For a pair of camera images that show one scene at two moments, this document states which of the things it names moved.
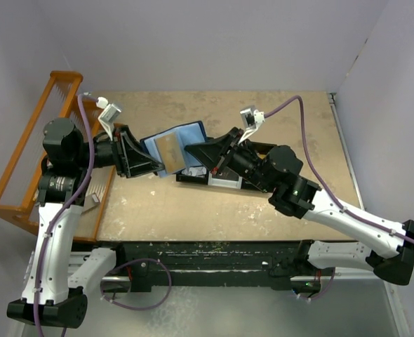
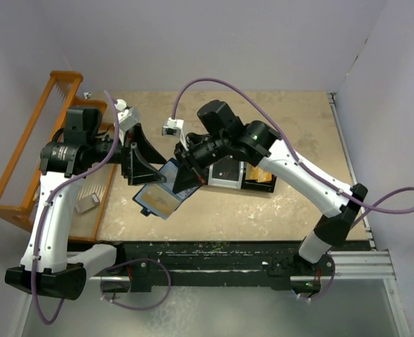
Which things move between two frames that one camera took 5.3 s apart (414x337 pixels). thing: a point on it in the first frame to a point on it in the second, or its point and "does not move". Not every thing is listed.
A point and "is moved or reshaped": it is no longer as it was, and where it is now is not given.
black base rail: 211,263 does not move
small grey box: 90,201 does not move
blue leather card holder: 168,147 is moved or reshaped
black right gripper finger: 212,152 to 184,180
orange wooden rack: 15,200 does not move
